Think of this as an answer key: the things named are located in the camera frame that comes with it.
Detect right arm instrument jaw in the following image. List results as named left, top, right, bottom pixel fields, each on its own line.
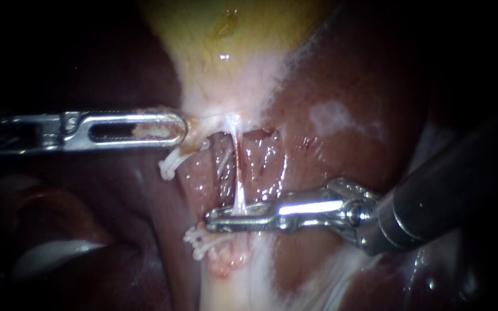
left=205, top=218, right=285, bottom=234
left=205, top=202, right=278, bottom=222

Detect dark red liver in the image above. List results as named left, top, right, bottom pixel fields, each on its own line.
left=0, top=0, right=498, bottom=311

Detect right arm instrument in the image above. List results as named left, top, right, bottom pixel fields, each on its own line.
left=270, top=177, right=390, bottom=256

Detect thin tube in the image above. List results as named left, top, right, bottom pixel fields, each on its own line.
left=228, top=124, right=248, bottom=215

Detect left arm instrument jaw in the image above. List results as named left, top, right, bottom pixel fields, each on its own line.
left=62, top=110, right=189, bottom=153

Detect white clip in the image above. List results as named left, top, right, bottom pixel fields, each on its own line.
left=190, top=236, right=235, bottom=261
left=183, top=224, right=232, bottom=249
left=158, top=139, right=212, bottom=173
left=160, top=151, right=198, bottom=182

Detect left arm instrument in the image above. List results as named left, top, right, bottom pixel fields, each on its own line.
left=0, top=111, right=82, bottom=156

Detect gallbladder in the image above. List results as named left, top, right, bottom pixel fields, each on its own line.
left=138, top=0, right=337, bottom=135

